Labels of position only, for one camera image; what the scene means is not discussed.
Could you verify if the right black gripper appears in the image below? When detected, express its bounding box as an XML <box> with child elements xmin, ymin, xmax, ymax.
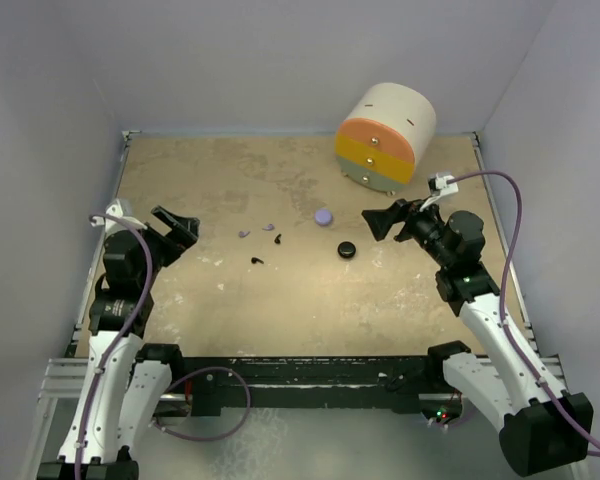
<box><xmin>363</xmin><ymin>194</ymin><xmax>454</xmax><ymax>268</ymax></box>

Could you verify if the purple earbud charging case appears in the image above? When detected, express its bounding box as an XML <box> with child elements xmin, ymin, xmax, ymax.
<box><xmin>314</xmin><ymin>208</ymin><xmax>334</xmax><ymax>226</ymax></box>

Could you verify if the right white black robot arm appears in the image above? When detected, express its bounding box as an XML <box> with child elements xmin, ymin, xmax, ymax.
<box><xmin>362</xmin><ymin>199</ymin><xmax>593</xmax><ymax>476</ymax></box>

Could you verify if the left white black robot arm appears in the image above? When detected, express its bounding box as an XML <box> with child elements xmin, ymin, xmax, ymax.
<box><xmin>37</xmin><ymin>200</ymin><xmax>200</xmax><ymax>479</ymax></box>

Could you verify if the black earbud charging case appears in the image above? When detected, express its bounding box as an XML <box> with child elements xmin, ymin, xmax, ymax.
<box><xmin>337</xmin><ymin>241</ymin><xmax>357</xmax><ymax>259</ymax></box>

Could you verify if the round cream drawer cabinet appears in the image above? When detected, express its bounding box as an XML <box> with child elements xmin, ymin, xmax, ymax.
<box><xmin>335</xmin><ymin>82</ymin><xmax>437</xmax><ymax>195</ymax></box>

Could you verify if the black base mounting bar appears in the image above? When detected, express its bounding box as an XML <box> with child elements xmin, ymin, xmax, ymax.
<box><xmin>134</xmin><ymin>342</ymin><xmax>476</xmax><ymax>419</ymax></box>

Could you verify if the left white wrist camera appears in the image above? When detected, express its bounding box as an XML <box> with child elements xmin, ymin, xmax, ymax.
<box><xmin>104</xmin><ymin>198</ymin><xmax>146</xmax><ymax>235</ymax></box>

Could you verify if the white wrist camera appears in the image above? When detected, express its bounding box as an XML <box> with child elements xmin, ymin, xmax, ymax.
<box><xmin>428</xmin><ymin>172</ymin><xmax>459</xmax><ymax>200</ymax></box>
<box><xmin>104</xmin><ymin>198</ymin><xmax>146</xmax><ymax>235</ymax></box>

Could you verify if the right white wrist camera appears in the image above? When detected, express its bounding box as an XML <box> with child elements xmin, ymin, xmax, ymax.
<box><xmin>428</xmin><ymin>172</ymin><xmax>459</xmax><ymax>200</ymax></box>

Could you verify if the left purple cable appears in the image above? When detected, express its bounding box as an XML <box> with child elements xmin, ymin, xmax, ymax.
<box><xmin>73</xmin><ymin>213</ymin><xmax>155</xmax><ymax>480</ymax></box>

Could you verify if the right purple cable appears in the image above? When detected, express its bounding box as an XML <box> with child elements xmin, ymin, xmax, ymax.
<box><xmin>449</xmin><ymin>170</ymin><xmax>600</xmax><ymax>459</ymax></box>

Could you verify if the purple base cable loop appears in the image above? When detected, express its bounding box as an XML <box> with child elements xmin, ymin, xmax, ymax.
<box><xmin>149</xmin><ymin>367</ymin><xmax>252</xmax><ymax>442</ymax></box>

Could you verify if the aluminium frame rail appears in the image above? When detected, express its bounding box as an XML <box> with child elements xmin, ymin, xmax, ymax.
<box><xmin>38</xmin><ymin>130</ymin><xmax>566</xmax><ymax>401</ymax></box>

